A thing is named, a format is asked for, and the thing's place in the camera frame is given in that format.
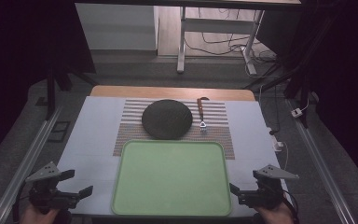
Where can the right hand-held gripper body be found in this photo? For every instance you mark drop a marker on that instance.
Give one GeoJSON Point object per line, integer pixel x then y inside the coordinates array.
{"type": "Point", "coordinates": [265, 194]}

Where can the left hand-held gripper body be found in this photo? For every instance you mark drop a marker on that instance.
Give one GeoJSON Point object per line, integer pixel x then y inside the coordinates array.
{"type": "Point", "coordinates": [48, 194]}

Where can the person's right hand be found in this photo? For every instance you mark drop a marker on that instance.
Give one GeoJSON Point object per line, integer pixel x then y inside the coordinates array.
{"type": "Point", "coordinates": [275, 215]}

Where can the person's left hand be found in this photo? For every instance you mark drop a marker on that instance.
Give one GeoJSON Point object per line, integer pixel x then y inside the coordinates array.
{"type": "Point", "coordinates": [37, 216]}

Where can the white plug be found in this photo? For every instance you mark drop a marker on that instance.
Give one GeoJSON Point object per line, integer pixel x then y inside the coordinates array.
{"type": "Point", "coordinates": [277, 144]}

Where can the black floor plate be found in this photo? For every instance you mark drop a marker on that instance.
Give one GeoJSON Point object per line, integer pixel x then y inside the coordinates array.
{"type": "Point", "coordinates": [59, 131]}

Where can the white table cover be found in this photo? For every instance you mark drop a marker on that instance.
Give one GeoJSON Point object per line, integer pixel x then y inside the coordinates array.
{"type": "Point", "coordinates": [90, 130]}

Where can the striped placemat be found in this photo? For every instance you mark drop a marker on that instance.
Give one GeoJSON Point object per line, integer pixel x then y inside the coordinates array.
{"type": "Point", "coordinates": [211, 141]}

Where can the green tray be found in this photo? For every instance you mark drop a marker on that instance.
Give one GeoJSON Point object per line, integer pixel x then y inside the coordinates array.
{"type": "Point", "coordinates": [171, 177]}

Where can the white power adapter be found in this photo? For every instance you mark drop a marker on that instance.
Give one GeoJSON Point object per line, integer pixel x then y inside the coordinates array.
{"type": "Point", "coordinates": [296, 112]}

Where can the black metal stand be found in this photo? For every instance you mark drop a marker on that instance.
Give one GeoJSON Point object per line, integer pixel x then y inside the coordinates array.
{"type": "Point", "coordinates": [51, 93]}
{"type": "Point", "coordinates": [301, 84]}

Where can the dark round plate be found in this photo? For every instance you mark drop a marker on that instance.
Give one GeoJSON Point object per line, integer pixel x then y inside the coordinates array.
{"type": "Point", "coordinates": [167, 119]}

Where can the white cabinet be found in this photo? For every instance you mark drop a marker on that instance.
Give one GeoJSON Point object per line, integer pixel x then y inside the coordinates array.
{"type": "Point", "coordinates": [115, 28]}

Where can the aluminium rail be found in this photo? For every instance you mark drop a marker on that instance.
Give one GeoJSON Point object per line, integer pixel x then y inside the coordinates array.
{"type": "Point", "coordinates": [320, 168]}
{"type": "Point", "coordinates": [28, 161]}

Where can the white desk frame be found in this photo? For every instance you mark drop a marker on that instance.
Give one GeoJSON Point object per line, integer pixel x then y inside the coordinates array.
{"type": "Point", "coordinates": [213, 25]}

